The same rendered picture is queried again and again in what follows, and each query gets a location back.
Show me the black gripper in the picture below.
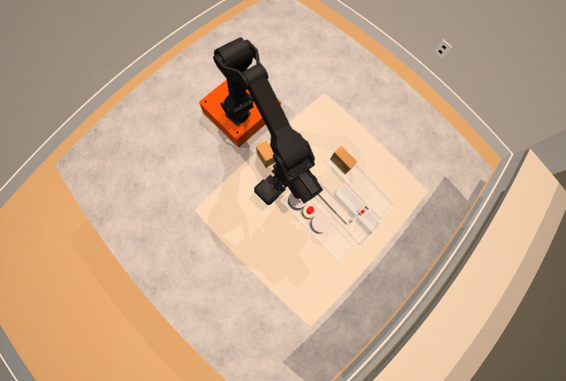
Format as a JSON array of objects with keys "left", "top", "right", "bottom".
[{"left": 254, "top": 163, "right": 286, "bottom": 205}]

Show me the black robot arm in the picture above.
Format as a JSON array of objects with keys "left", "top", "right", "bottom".
[{"left": 213, "top": 37, "right": 323, "bottom": 203}]

